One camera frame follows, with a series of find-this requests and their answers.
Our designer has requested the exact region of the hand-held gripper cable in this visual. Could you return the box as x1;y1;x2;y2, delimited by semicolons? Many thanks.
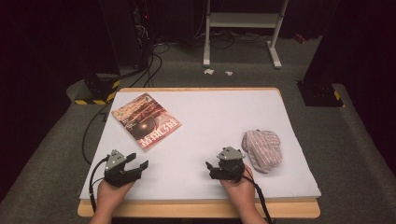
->
242;175;276;224
88;156;110;213

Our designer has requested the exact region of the dark curtain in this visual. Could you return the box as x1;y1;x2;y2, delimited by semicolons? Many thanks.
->
339;0;396;175
0;0;82;194

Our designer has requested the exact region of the bundle of black floor cables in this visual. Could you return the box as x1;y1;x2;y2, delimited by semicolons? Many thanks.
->
129;41;172;89

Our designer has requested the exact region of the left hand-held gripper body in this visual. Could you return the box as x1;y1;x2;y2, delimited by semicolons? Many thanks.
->
103;148;143;189

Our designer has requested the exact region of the black equipment rack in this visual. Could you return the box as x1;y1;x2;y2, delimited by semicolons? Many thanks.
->
124;0;157;70

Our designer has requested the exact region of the person's right hand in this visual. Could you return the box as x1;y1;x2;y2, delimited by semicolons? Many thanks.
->
219;163;258;213

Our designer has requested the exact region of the black stand with striped base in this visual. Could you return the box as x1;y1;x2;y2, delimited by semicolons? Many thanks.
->
296;31;346;108
74;46;122;106

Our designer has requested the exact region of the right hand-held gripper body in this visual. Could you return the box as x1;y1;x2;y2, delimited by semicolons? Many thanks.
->
217;146;247;183

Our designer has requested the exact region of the black floor cable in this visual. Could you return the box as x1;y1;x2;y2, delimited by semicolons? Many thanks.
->
81;104;110;166

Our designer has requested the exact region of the glossy magazine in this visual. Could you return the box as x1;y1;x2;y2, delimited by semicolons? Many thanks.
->
111;91;183;152

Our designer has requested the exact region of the striped fluffy cloth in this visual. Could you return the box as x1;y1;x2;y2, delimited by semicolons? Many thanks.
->
241;129;283;175

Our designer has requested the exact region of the person's left hand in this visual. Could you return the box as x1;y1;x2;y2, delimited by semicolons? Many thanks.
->
96;179;136;216

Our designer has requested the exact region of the white metal stand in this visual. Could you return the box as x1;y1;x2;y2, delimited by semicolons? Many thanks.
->
203;0;290;70

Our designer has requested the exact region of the right hand-held gripper cable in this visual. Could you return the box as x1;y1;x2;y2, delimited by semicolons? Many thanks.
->
242;175;276;224

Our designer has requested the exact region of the left hand-held gripper cable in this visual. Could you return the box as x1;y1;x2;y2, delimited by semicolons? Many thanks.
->
88;156;110;213

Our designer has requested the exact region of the wooden table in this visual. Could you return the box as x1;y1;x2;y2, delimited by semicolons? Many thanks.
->
77;87;321;219

